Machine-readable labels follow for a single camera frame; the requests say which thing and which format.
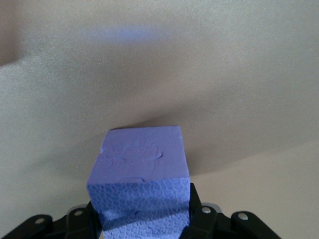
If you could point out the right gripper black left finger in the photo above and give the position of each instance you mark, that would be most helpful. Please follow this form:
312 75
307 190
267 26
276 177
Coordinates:
74 226

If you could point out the brown table cover sheet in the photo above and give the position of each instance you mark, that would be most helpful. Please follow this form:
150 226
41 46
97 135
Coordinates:
224 74

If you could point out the indigo blue foam block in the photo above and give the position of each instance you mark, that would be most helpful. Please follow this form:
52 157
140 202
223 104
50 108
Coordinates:
139 161

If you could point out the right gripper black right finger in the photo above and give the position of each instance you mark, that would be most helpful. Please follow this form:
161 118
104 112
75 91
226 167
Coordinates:
211 224

